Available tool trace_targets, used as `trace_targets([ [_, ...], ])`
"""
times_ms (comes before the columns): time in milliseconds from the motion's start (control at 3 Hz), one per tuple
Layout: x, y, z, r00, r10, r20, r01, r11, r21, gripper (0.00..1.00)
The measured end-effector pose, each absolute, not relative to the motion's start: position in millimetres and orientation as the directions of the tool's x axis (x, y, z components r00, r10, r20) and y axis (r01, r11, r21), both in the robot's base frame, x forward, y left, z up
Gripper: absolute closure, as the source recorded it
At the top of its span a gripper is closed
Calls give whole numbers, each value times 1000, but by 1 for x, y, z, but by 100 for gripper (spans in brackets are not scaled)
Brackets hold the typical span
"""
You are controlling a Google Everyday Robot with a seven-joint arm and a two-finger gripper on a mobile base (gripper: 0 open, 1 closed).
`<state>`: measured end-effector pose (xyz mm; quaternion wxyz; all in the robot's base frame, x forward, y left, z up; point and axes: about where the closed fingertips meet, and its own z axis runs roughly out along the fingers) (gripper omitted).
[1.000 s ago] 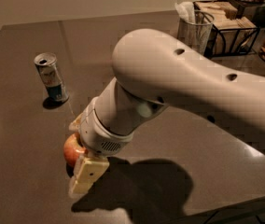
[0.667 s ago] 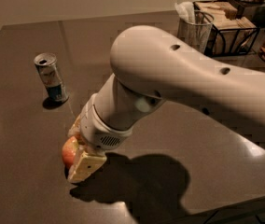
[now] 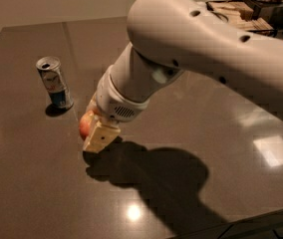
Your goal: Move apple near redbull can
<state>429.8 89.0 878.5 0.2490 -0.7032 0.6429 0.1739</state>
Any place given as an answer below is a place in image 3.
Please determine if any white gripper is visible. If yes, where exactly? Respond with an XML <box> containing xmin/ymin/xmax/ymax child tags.
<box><xmin>83</xmin><ymin>66</ymin><xmax>149</xmax><ymax>153</ymax></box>

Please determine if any red yellow apple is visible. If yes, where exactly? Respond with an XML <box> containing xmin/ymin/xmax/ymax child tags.
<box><xmin>79</xmin><ymin>111</ymin><xmax>94</xmax><ymax>140</ymax></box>

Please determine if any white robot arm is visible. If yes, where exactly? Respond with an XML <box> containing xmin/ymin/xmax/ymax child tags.
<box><xmin>83</xmin><ymin>0</ymin><xmax>283</xmax><ymax>153</ymax></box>

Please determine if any silver blue redbull can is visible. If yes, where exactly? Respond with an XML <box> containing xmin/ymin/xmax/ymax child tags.
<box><xmin>36</xmin><ymin>56</ymin><xmax>73</xmax><ymax>110</ymax></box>

